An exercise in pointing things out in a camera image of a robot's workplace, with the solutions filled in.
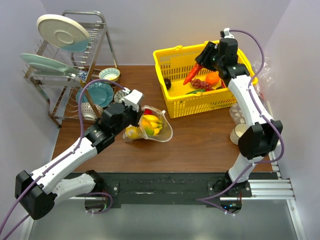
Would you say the yellow lemon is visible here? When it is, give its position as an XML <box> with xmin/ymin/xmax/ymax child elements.
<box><xmin>124</xmin><ymin>126</ymin><xmax>140</xmax><ymax>140</ymax></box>

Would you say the red apple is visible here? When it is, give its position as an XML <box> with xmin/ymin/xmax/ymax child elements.
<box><xmin>144</xmin><ymin>108</ymin><xmax>154</xmax><ymax>115</ymax></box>

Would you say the red chili pepper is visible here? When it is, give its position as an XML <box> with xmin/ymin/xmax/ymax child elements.
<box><xmin>183</xmin><ymin>63</ymin><xmax>203</xmax><ymax>85</ymax></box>

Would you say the clear zip top bag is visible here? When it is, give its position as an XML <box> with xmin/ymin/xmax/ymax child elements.
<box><xmin>122</xmin><ymin>105</ymin><xmax>173</xmax><ymax>143</ymax></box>

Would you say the yellow banana bunch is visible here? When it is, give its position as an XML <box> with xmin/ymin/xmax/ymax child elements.
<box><xmin>143</xmin><ymin>115</ymin><xmax>163</xmax><ymax>136</ymax></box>

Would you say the yellow plastic shopping basket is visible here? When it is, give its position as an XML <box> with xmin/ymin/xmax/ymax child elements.
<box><xmin>153</xmin><ymin>41</ymin><xmax>258</xmax><ymax>119</ymax></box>

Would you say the mango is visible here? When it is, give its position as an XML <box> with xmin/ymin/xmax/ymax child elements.
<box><xmin>141</xmin><ymin>118</ymin><xmax>155</xmax><ymax>136</ymax></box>

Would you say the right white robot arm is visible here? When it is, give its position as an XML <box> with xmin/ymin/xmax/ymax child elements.
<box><xmin>195</xmin><ymin>38</ymin><xmax>283</xmax><ymax>197</ymax></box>

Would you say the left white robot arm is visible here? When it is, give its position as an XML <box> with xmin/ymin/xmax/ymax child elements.
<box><xmin>14</xmin><ymin>102</ymin><xmax>143</xmax><ymax>220</ymax></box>

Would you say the crumpled clear plastic bag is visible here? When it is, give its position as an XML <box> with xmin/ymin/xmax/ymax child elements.
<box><xmin>254</xmin><ymin>51</ymin><xmax>275</xmax><ymax>102</ymax></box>

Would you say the polka dot plastic bag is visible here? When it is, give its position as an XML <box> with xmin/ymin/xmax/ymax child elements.
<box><xmin>229</xmin><ymin>103</ymin><xmax>246</xmax><ymax>125</ymax></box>

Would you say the orange fruit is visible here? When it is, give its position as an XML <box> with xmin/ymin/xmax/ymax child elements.
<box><xmin>205</xmin><ymin>72</ymin><xmax>220</xmax><ymax>86</ymax></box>

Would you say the black floral patterned bowl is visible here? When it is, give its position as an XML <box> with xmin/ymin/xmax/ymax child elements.
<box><xmin>113</xmin><ymin>90</ymin><xmax>128</xmax><ymax>103</ymax></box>

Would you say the red grape bunch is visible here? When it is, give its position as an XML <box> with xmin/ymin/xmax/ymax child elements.
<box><xmin>190</xmin><ymin>78</ymin><xmax>213</xmax><ymax>92</ymax></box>

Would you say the teal scalloped plate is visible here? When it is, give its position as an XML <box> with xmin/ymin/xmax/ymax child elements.
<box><xmin>86</xmin><ymin>81</ymin><xmax>114</xmax><ymax>108</ymax></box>

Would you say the blue patterned cup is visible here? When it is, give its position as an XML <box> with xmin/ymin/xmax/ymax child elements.
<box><xmin>80</xmin><ymin>102</ymin><xmax>99</xmax><ymax>121</ymax></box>

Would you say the teal rimmed yellow bowl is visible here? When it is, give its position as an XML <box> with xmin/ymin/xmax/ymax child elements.
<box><xmin>98</xmin><ymin>67</ymin><xmax>121</xmax><ymax>83</ymax></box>

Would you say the dark avocado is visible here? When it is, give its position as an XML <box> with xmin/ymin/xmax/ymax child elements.
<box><xmin>163</xmin><ymin>78</ymin><xmax>172</xmax><ymax>90</ymax></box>

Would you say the small blue white bowl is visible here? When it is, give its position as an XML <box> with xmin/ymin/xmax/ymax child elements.
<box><xmin>77</xmin><ymin>69</ymin><xmax>88</xmax><ymax>82</ymax></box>

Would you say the white paper cup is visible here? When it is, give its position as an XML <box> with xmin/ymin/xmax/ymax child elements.
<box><xmin>229</xmin><ymin>123</ymin><xmax>247</xmax><ymax>145</ymax></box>

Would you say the steel dish rack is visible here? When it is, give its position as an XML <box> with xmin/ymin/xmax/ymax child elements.
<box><xmin>20</xmin><ymin>10</ymin><xmax>118</xmax><ymax>128</ymax></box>

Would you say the white and teal plate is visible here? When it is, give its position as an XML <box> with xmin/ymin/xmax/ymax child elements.
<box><xmin>36</xmin><ymin>14</ymin><xmax>91</xmax><ymax>53</ymax></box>

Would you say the pale green plate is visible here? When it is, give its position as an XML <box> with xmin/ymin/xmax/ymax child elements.
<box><xmin>20</xmin><ymin>53</ymin><xmax>78</xmax><ymax>75</ymax></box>

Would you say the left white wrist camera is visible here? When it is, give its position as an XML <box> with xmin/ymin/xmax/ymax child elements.
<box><xmin>122</xmin><ymin>89</ymin><xmax>144</xmax><ymax>112</ymax></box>

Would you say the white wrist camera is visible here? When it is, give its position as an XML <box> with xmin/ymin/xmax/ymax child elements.
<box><xmin>220</xmin><ymin>27</ymin><xmax>235</xmax><ymax>39</ymax></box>
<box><xmin>122</xmin><ymin>89</ymin><xmax>144</xmax><ymax>112</ymax></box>

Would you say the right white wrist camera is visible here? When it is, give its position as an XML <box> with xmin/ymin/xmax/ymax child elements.
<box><xmin>220</xmin><ymin>27</ymin><xmax>235</xmax><ymax>39</ymax></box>

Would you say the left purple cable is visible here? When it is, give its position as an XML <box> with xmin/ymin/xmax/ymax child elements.
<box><xmin>0</xmin><ymin>79</ymin><xmax>128</xmax><ymax>240</ymax></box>

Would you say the purple cable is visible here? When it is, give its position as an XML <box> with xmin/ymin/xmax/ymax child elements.
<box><xmin>0</xmin><ymin>79</ymin><xmax>128</xmax><ymax>240</ymax></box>
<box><xmin>196</xmin><ymin>29</ymin><xmax>286</xmax><ymax>213</ymax></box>

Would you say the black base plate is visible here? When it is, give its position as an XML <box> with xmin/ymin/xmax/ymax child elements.
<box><xmin>73</xmin><ymin>172</ymin><xmax>252</xmax><ymax>210</ymax></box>

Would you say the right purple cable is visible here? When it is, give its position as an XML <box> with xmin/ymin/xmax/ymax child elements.
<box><xmin>196</xmin><ymin>29</ymin><xmax>286</xmax><ymax>213</ymax></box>

